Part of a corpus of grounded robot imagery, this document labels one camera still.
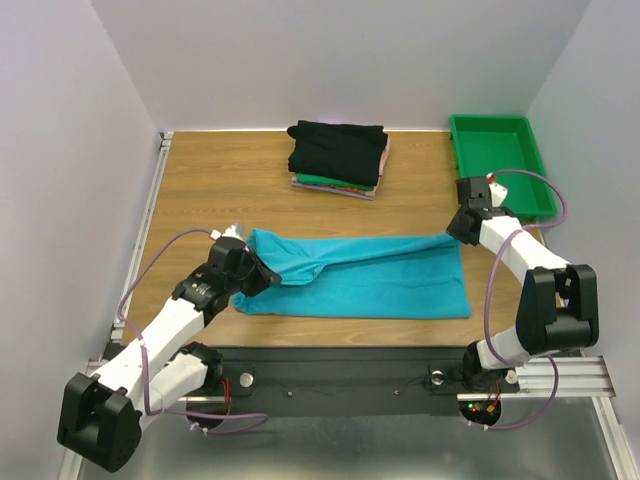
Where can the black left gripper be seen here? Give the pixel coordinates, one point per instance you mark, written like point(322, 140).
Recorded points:
point(265, 277)

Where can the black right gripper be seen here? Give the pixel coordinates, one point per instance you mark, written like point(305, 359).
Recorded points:
point(461, 227)

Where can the turquoise t shirt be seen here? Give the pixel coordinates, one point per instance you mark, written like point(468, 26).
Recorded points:
point(397, 277)

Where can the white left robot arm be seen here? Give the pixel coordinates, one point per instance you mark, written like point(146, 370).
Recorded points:
point(103, 415)

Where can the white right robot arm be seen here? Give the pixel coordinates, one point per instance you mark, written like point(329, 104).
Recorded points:
point(558, 306)

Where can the green plastic bin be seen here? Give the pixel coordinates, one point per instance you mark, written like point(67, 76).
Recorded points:
point(488, 143)

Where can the pink folded t shirt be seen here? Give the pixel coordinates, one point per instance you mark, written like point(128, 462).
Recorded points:
point(384, 156)

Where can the orange patterned folded t shirt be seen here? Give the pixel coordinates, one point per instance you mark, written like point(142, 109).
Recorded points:
point(349, 190)

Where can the purple folded t shirt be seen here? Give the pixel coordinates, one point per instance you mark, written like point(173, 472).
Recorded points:
point(321, 188)

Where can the green folded t shirt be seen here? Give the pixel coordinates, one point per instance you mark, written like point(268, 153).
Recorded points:
point(330, 182)

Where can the black folded t shirt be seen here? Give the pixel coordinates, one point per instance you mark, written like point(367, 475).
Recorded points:
point(344, 152)

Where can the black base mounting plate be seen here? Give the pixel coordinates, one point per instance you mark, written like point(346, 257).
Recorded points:
point(283, 407)

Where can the left side aluminium rail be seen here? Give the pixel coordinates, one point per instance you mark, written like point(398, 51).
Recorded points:
point(146, 219)

